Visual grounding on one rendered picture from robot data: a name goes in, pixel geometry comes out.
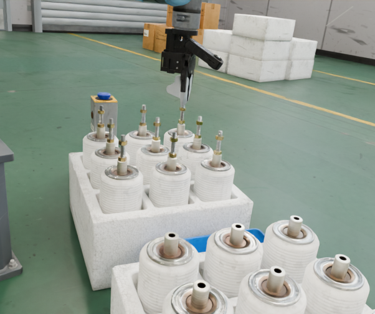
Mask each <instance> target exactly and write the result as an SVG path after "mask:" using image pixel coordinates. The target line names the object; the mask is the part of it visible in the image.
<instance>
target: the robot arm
mask: <svg viewBox="0 0 375 314"><path fill-rule="evenodd" d="M135 1H141V2H155V3H160V4H169V5H170V6H173V17H172V26H173V27H174V28H168V29H165V34H167V36H166V49H164V51H162V53H161V70H160V71H165V72H167V73H169V74H175V73H179V74H180V75H177V76H176V77H175V81H174V83H172V84H171V85H168V86H167V88H166V90H167V92H168V93H170V94H171V95H174V96H176V97H178V98H180V103H181V107H183V106H185V104H187V102H188V100H189V96H190V93H191V88H192V81H193V77H194V69H195V65H196V56H197V57H199V58H200V59H201V60H203V61H204V62H205V63H207V64H208V66H210V67H211V68H212V69H214V70H219V69H220V68H221V66H222V64H223V63H224V61H223V60H222V59H221V58H220V57H219V56H218V55H216V54H213V53H212V52H211V51H209V50H208V49H206V48H205V47H204V46H202V45H201V44H200V43H198V42H197V41H195V40H194V39H193V38H190V36H198V30H197V29H199V25H200V18H201V6H202V0H135ZM182 37H183V38H182Z"/></svg>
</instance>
